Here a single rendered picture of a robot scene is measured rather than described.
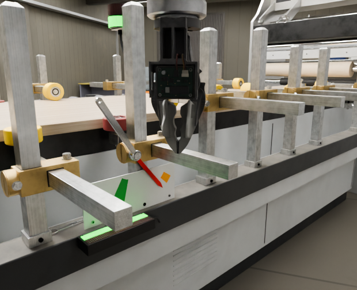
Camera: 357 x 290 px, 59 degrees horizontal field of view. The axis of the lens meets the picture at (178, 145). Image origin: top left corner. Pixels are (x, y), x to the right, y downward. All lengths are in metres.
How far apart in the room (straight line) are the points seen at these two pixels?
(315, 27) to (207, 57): 2.20
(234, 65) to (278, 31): 8.50
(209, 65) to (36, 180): 0.53
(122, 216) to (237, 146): 1.01
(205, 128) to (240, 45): 10.77
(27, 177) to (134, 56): 0.33
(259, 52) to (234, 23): 10.66
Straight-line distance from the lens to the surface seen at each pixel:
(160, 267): 1.27
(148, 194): 0.79
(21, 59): 0.62
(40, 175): 0.64
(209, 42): 0.89
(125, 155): 0.73
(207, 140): 0.91
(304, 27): 3.07
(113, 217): 0.45
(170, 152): 0.71
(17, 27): 0.62
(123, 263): 0.86
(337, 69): 2.91
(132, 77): 0.72
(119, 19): 0.76
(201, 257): 1.43
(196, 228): 1.00
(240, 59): 11.61
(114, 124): 0.64
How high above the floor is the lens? 1.03
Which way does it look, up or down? 13 degrees down
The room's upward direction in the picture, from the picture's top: straight up
